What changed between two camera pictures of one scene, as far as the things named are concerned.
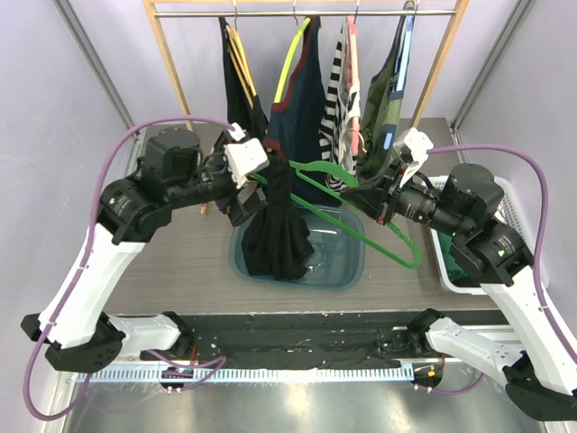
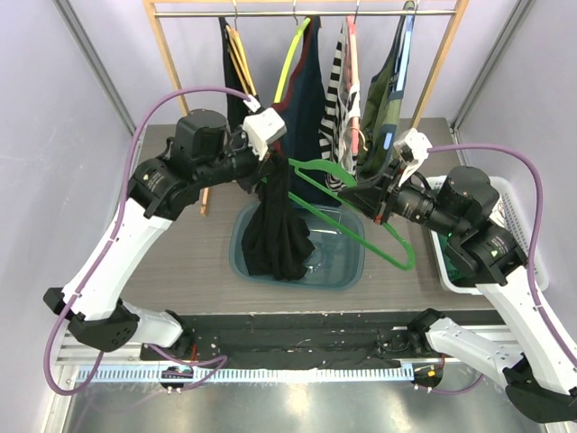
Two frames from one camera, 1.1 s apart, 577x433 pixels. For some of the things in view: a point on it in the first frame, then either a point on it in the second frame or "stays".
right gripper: (384, 198) stays
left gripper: (240, 211) -> (259, 170)
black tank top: (278, 245) stays
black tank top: (251, 119) stays
